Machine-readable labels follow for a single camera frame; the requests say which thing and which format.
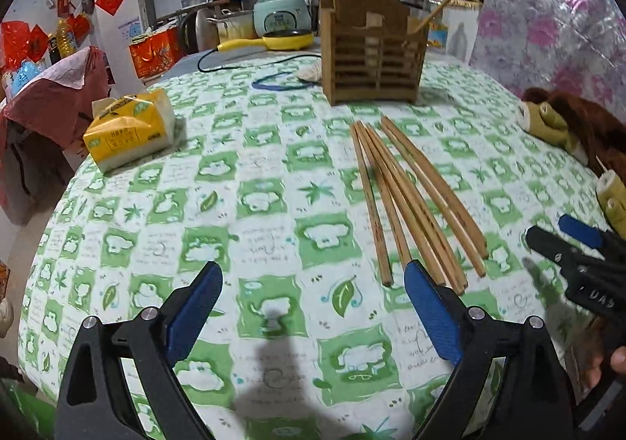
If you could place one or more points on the person's right hand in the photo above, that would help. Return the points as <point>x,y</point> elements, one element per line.
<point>620,359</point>

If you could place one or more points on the light green rice cooker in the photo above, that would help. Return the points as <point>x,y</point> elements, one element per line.
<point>281,12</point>

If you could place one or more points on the white crumpled cloth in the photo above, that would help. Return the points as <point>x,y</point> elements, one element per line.
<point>310,72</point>

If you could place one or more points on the clear plastic bottle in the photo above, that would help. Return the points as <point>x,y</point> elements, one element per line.
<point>437,29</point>

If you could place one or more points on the yellow tissue pack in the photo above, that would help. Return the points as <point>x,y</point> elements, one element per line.
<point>127,131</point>

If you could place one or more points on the brown plush toy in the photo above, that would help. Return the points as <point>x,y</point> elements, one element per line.
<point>587,122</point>

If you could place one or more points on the cooking oil bottle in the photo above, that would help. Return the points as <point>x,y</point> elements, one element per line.
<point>66,38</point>

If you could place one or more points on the green plastic object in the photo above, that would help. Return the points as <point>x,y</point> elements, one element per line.
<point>22,410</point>

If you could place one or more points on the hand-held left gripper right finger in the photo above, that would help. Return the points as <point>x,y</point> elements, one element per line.
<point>435,317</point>

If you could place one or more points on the steel cooking pot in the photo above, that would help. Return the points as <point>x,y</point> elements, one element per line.
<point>234,29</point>

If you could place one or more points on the yellow electric frying pan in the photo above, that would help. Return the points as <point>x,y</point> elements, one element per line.
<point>288,41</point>

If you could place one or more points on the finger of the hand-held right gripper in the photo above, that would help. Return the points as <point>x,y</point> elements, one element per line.
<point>552,249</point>
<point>582,229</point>

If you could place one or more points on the steel electric kettle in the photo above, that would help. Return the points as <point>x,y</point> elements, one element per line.
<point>195,31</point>

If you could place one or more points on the red cloth covered chair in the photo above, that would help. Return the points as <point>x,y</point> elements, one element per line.
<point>54,97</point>

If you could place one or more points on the light blue plastic pack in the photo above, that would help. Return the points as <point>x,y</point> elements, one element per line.
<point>24,75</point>

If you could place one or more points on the red plastic bags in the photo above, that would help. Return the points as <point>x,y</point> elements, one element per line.
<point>19,41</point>

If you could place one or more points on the wooden utensil holder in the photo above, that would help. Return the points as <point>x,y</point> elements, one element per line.
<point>371,29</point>

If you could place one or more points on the floral plastic sheet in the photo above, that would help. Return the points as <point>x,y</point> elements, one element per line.
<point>547,4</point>

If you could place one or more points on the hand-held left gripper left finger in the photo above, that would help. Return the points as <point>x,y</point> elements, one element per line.
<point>195,308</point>

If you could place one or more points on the red gift box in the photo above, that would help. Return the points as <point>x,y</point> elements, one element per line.
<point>154,53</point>

